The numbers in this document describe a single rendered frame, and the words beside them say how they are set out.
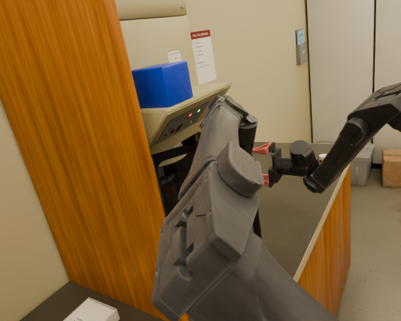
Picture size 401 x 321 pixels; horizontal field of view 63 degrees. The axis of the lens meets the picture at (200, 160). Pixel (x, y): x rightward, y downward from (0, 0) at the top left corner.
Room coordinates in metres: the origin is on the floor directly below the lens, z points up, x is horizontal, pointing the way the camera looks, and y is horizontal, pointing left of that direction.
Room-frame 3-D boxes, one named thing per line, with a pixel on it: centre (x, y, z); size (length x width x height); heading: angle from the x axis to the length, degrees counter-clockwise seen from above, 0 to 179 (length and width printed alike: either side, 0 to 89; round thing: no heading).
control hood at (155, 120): (0.87, 0.01, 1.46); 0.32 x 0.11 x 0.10; 144
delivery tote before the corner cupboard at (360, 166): (3.15, -1.46, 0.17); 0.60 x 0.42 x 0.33; 52
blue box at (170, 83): (0.81, 0.06, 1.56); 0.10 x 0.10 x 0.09; 54
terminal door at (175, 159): (0.83, -0.01, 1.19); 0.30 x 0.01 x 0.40; 111
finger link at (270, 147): (1.01, -0.21, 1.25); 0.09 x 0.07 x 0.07; 55
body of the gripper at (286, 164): (0.97, -0.27, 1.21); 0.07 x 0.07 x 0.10; 55
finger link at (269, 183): (1.02, -0.21, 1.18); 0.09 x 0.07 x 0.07; 55
